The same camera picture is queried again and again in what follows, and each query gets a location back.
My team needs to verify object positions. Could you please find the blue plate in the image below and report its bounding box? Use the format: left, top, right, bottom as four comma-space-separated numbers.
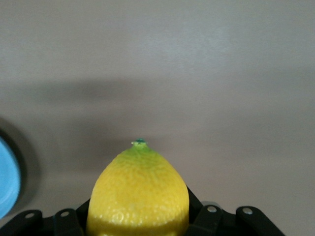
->
0, 135, 22, 220

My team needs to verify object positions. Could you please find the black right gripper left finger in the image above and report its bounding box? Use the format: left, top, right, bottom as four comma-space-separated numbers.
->
7, 199, 90, 236

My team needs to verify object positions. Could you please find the yellow lemon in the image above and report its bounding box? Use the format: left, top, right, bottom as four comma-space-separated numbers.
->
85, 138, 190, 236

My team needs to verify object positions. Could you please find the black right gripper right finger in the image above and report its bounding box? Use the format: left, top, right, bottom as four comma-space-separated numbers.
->
187, 184, 284, 236

